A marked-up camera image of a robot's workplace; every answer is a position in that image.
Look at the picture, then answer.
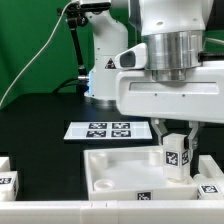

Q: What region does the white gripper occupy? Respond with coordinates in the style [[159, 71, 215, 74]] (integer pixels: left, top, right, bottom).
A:
[[116, 61, 224, 150]]

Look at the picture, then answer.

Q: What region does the white square tabletop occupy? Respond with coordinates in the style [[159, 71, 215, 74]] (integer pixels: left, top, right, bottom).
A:
[[84, 146, 198, 201]]

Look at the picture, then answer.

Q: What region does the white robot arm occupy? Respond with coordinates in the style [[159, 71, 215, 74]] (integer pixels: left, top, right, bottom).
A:
[[115, 0, 224, 149]]

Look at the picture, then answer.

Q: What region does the white right fence bar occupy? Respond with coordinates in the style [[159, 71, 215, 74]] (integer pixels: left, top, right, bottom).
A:
[[199, 155, 224, 188]]

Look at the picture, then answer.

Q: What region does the white fence bar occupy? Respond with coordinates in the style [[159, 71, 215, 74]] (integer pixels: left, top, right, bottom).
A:
[[0, 200, 224, 224], [0, 157, 10, 172], [199, 155, 224, 188]]

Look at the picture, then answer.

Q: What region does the white front fence bar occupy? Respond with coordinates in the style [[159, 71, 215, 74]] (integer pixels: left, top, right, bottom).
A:
[[0, 200, 224, 224]]

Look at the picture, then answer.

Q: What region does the white left fence bar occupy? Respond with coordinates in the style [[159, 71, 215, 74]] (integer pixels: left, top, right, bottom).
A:
[[0, 157, 10, 172]]

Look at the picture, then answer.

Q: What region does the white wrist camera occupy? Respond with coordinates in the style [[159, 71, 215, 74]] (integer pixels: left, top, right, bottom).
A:
[[114, 43, 148, 70]]

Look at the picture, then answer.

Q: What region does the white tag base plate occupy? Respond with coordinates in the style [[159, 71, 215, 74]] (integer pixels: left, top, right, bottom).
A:
[[64, 121, 152, 140]]

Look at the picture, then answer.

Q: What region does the black camera stand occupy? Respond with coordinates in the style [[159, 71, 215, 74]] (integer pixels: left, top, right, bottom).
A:
[[53, 0, 111, 94]]

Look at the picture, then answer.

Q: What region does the white cable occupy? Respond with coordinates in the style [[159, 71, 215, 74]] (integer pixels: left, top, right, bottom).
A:
[[0, 0, 75, 107]]

